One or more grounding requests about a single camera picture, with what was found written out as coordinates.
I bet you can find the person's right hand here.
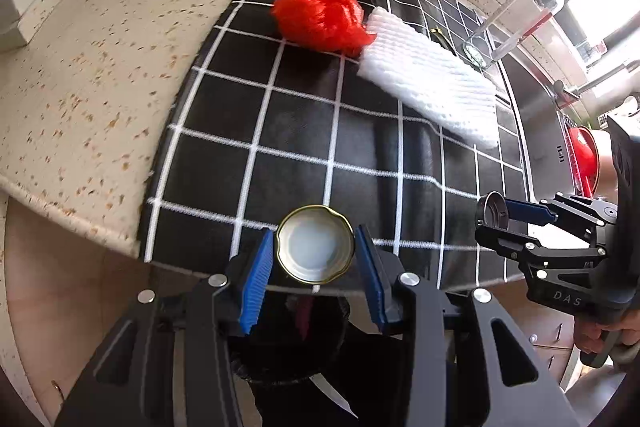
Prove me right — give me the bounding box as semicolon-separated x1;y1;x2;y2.
572;312;640;358

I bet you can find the dark window frame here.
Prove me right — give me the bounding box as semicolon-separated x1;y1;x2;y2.
550;0;640;72

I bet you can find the metal faucet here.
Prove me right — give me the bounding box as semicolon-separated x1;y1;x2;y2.
550;62;640;108

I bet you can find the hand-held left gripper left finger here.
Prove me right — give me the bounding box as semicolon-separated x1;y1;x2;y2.
52;227;276;427

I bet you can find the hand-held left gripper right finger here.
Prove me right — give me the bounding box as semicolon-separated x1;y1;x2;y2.
353;226;577;427

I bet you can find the red plastic scoop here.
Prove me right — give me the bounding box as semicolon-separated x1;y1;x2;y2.
567;127;601;196

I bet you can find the stainless steel sink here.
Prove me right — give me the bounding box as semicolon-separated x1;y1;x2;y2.
500;52;618;208

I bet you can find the white foam net sleeve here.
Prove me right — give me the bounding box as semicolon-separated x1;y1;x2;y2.
356;7;507;150

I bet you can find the black white checked mat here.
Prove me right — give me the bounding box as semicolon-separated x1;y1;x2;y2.
137;0;538;293

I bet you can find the gold metal jar lid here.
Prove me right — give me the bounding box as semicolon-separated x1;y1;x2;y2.
276;205;356;284

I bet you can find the red plastic bag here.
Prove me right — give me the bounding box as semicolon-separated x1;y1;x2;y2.
271;0;377;56

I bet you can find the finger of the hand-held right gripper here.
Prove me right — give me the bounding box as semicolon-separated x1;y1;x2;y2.
505;194;618;233
475;227;606;270

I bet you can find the clear glass jar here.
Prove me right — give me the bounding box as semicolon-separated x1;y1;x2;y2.
462;0;576;68

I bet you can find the beige kitchen cabinet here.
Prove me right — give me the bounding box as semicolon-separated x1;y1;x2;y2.
0;197;583;427

